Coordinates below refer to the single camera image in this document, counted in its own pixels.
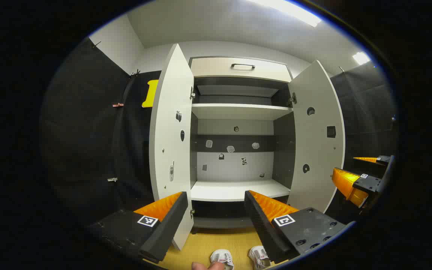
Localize black backdrop cloth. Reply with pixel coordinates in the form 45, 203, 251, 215
330, 62, 396, 222
40, 37, 162, 225

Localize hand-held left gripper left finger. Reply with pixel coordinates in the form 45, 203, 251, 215
88, 191, 189, 264

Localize small ceiling light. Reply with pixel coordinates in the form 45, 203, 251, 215
352, 52, 371, 65

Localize white shoe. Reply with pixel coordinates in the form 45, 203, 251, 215
249, 246, 272, 270
210, 249, 234, 270

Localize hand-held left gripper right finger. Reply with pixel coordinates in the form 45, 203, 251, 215
244, 190, 353, 264

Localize white cabinet door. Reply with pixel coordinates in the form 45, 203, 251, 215
149, 43, 195, 251
288, 60, 346, 213

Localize white shoe cabinet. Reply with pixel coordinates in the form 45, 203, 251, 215
149, 43, 346, 251

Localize white cabinet shelf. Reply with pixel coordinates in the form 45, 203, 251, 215
192, 103, 293, 120
190, 179, 291, 202

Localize beige cabinet drawer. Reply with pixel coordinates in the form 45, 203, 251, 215
190, 57, 292, 83

